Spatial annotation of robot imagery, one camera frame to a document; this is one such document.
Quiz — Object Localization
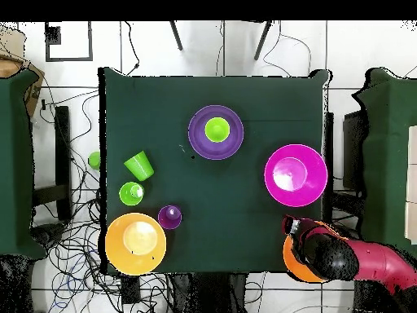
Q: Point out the large pink plastic bowl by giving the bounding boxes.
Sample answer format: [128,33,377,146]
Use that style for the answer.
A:
[264,143,329,209]

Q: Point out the large orange plastic bowl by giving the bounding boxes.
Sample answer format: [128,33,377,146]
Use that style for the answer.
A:
[282,219,349,284]
[104,212,168,277]

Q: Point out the green plastic cup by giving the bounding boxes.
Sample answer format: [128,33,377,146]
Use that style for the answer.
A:
[123,150,155,183]
[204,117,231,143]
[118,181,145,207]

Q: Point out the purple plastic bowl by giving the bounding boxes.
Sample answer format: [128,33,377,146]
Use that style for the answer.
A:
[187,104,244,161]

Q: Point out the black equipment box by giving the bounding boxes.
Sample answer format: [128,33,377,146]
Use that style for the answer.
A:
[341,109,367,191]

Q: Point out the black stand bar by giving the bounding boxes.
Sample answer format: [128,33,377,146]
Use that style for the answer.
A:
[322,112,335,226]
[32,105,73,223]

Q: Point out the purple plastic cup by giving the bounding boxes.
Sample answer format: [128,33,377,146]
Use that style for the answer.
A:
[157,205,182,231]

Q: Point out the green side table cloth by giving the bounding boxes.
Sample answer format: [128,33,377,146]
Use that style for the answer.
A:
[0,69,48,262]
[350,67,417,258]

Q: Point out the black floor power box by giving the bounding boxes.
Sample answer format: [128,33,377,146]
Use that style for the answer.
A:
[121,275,142,304]

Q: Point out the black tripod leg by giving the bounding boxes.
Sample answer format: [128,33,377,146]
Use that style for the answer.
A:
[253,20,275,62]
[169,20,184,52]

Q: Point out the dark green table cloth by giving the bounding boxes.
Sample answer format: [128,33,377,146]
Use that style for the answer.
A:
[98,67,333,275]

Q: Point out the brown cardboard box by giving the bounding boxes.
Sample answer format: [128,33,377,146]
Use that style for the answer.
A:
[0,25,46,118]

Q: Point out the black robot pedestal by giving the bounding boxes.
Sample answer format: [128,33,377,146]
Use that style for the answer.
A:
[169,272,248,313]

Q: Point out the thin black cable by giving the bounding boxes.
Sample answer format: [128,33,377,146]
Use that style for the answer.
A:
[122,20,141,77]
[261,20,313,78]

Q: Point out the tangle of floor cables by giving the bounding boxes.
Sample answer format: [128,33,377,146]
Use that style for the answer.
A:
[30,87,112,313]

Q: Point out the black square floor frame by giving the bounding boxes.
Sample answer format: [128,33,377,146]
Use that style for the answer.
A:
[44,20,94,63]

